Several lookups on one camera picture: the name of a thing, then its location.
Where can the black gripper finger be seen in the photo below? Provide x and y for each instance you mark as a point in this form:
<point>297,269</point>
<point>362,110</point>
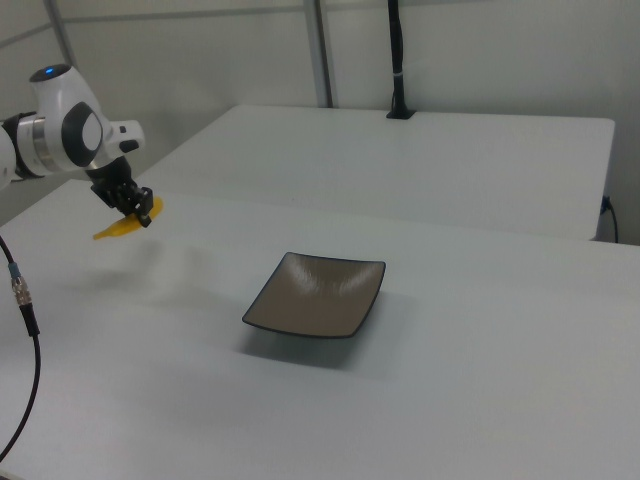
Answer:
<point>145,207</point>
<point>124,204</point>

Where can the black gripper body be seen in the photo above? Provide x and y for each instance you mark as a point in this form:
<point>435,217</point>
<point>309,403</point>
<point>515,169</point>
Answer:
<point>112,182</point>

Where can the yellow banana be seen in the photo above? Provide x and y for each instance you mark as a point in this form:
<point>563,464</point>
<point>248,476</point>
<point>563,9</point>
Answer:
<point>120,228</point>

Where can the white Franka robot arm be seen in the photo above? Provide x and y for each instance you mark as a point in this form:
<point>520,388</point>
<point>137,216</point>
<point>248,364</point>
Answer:
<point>65,130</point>

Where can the square brown ceramic plate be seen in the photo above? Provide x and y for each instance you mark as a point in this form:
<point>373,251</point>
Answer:
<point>315,297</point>

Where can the white table with rounded edge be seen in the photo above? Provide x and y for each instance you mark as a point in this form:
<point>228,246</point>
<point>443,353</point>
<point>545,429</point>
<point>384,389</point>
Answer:
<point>400,165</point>

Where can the horizontal aluminium frame rail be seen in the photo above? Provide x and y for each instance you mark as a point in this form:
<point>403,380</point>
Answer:
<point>200,14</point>

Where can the wide aluminium frame post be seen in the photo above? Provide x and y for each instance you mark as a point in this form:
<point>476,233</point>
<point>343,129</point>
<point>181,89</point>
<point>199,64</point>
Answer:
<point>320,55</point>

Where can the black pole base plate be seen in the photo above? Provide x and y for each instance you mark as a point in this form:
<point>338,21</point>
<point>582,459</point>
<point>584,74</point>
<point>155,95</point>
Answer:
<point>400,114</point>

